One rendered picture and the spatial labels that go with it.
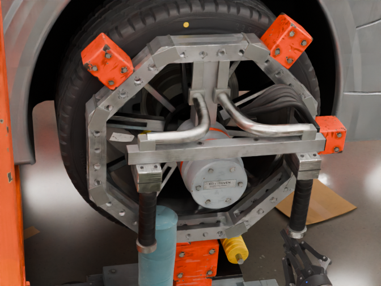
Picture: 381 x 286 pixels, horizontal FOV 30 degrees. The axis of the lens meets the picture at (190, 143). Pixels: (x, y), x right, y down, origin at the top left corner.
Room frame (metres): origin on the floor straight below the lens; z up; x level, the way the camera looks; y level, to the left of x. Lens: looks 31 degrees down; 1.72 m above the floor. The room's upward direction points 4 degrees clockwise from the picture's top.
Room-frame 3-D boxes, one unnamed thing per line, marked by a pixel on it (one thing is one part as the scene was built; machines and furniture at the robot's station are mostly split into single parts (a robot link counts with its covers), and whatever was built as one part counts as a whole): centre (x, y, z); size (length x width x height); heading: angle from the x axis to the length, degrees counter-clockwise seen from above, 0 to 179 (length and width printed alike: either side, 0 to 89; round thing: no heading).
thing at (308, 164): (1.30, -0.24, 0.93); 0.09 x 0.05 x 0.05; 15
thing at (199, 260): (1.50, -0.02, 0.48); 0.16 x 0.12 x 0.17; 15
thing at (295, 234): (1.27, -0.25, 0.83); 0.04 x 0.04 x 0.16
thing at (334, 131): (1.54, -0.33, 0.85); 0.09 x 0.08 x 0.07; 105
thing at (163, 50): (1.46, -0.03, 0.85); 0.54 x 0.07 x 0.54; 105
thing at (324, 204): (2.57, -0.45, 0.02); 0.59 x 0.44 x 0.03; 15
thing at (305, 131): (1.37, -0.15, 1.03); 0.19 x 0.18 x 0.11; 15
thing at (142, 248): (1.19, 0.08, 0.83); 0.04 x 0.04 x 0.16
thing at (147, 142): (1.31, 0.04, 1.03); 0.19 x 0.18 x 0.11; 15
